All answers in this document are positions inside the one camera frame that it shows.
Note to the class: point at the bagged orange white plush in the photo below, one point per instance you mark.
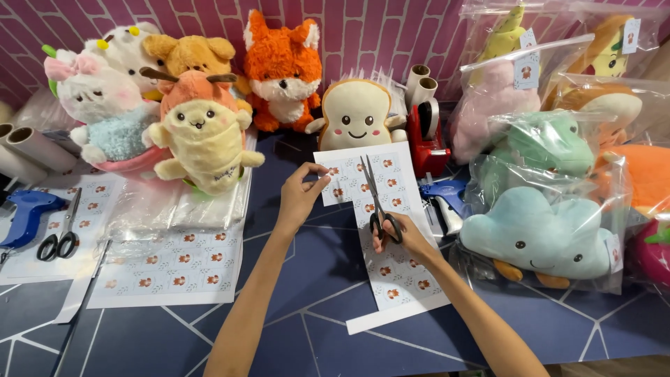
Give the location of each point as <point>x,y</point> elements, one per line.
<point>607,102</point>

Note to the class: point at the bagged pink strawberry plush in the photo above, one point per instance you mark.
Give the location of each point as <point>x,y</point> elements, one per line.
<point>651,254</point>

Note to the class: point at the bagged blue cloud plush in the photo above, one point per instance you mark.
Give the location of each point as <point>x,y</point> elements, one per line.
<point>539,235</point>

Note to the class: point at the bagged yellow banana plush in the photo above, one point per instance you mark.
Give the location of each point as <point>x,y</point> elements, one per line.
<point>502,36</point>

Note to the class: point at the white bunny plush pink bow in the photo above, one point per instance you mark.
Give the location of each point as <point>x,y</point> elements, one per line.
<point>99,104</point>

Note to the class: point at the toast plush toy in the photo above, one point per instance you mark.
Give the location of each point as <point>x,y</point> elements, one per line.
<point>356,118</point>

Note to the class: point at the tan dog plush toy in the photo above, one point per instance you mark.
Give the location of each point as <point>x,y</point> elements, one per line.
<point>193,55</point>

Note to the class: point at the person's left hand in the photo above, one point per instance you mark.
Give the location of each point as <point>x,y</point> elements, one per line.
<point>294,199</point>

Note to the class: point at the white plush with yellow horns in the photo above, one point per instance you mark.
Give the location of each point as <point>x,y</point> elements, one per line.
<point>125,52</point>

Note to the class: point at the person's right hand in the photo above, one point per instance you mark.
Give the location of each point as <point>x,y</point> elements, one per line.
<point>411,241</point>

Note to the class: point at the red tape dispenser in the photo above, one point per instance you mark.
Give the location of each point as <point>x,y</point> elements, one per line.
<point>426,149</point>

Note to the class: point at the stack of clear plastic bags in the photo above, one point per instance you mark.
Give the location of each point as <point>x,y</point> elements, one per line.
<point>172,209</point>

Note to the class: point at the white paper strip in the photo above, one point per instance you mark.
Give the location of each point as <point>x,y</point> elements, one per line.
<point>73,298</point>

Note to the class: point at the bagged yellow orange plush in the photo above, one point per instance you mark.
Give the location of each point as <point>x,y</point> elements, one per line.
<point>607,47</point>

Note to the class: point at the orange fox plush toy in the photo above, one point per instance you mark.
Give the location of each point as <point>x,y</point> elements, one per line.
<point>282,68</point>

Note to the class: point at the yellow bug plush orange hood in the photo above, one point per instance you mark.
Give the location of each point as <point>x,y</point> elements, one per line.
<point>204,141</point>

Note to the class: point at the cut white sticker sheet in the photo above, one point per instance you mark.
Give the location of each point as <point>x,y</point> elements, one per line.
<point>398,272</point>

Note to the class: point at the upright clear plastic bags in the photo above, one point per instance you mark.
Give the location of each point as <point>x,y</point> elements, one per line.
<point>395,84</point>

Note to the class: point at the bagged green dinosaur plush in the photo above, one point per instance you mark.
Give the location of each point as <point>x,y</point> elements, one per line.
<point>549,144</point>

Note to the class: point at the thin black rod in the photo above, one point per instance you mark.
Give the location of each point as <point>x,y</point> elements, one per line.
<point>78,319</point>

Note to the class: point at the blue tagging gun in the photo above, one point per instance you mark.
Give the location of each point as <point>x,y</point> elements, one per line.
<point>445,192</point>
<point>26,212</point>

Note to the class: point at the large white paper roll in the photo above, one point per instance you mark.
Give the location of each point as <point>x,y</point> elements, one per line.
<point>42,149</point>
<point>15,165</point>

